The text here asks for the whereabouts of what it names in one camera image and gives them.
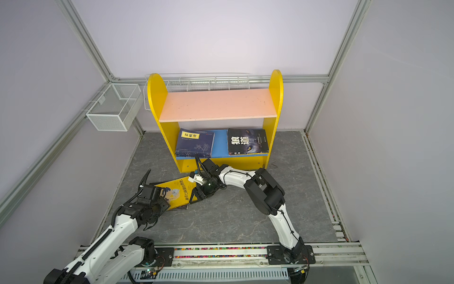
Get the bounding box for black book white characters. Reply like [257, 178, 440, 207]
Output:
[228, 129, 269, 156]

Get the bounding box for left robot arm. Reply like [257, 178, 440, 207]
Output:
[44, 184, 173, 284]

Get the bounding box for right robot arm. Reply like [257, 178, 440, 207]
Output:
[189, 157, 316, 266]

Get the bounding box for white mesh box basket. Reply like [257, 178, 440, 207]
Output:
[86, 83, 143, 132]

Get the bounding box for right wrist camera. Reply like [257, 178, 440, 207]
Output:
[188, 172, 205, 185]

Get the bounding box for white wire rack basket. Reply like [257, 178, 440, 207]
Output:
[163, 76, 251, 92]

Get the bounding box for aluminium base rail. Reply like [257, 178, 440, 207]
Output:
[155, 243, 369, 275]

